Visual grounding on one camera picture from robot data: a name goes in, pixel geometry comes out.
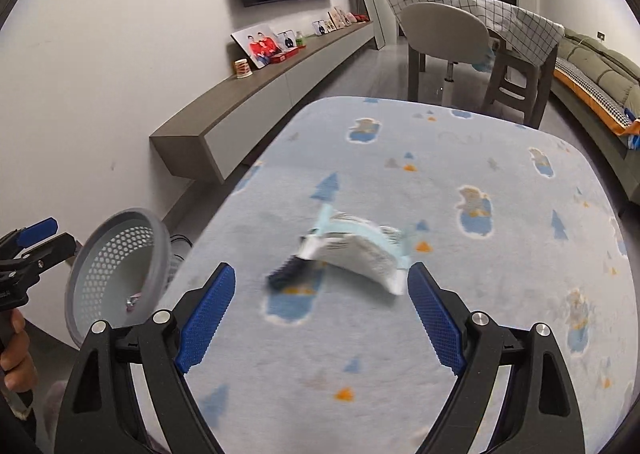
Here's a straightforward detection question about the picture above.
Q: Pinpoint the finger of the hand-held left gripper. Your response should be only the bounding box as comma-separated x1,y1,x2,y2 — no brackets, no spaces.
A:
0,217,59,255
0,232,77,281

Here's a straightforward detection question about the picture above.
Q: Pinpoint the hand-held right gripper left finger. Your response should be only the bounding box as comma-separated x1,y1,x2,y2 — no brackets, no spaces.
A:
54,262,237,454

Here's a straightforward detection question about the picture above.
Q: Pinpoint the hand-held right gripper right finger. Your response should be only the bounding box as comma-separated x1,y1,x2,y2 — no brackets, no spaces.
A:
406,262,586,454

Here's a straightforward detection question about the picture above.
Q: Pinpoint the grey perforated plastic basket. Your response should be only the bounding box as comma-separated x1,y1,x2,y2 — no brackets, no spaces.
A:
64,207,172,349

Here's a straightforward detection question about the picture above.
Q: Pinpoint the white and blue packet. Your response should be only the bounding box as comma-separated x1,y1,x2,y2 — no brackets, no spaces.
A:
298,204,416,295

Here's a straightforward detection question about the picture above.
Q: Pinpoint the person's left forearm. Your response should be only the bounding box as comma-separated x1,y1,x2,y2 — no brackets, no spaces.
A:
0,384,43,454

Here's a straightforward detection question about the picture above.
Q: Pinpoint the person's left hand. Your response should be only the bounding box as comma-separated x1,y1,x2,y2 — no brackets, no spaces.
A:
0,306,39,393

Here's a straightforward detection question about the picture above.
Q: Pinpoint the grey-brown stool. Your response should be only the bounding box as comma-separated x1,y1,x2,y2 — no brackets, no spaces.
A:
480,51,553,129

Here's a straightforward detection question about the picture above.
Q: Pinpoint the beige round-backed chair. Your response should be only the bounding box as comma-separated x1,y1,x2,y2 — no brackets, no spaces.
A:
400,2,492,104

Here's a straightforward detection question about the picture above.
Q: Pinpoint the green quilted sofa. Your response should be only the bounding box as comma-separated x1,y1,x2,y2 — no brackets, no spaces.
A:
550,26,640,207

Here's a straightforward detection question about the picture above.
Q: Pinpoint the table with checked cloth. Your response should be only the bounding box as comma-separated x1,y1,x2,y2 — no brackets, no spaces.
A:
385,0,565,102

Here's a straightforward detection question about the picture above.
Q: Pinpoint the long wall-mounted cabinet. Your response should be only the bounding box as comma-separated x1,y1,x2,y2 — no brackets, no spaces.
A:
149,20,376,183

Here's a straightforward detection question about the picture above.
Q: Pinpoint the large photo frame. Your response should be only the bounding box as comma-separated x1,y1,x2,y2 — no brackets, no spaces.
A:
231,24,283,68

